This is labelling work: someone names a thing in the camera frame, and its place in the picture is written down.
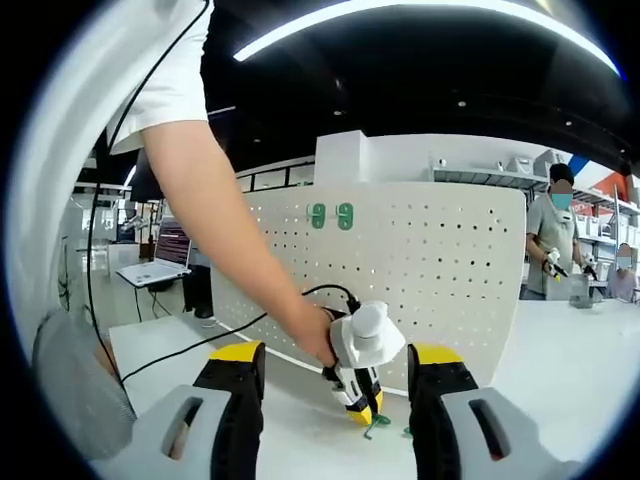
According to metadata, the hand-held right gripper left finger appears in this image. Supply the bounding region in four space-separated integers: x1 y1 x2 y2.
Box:
102 340 267 480

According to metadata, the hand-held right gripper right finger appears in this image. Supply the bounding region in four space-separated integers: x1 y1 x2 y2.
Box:
406 343 584 480

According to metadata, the white pegboard mounting plate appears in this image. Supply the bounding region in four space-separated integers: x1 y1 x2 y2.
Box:
209 182 529 399

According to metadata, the person's left hand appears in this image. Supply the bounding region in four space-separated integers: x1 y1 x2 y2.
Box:
294 304 337 374

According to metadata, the white laptop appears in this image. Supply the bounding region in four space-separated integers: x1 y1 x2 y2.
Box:
117 217 194 289

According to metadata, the person's grey mesh clothing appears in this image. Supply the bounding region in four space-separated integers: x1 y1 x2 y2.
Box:
30 307 137 461

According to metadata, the grey metal fixture block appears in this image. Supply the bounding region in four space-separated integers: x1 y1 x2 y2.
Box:
567 277 609 309

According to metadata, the grey metal shelf rack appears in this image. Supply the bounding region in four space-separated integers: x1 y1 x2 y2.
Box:
428 154 551 194

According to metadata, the shelf rack with white bins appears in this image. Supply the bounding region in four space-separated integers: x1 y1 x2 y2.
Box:
572 172 640 281

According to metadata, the large black display screen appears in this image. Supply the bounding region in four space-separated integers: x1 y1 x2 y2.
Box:
130 147 164 202

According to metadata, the person's white shirt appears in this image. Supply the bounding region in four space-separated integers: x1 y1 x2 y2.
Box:
12 0 216 326

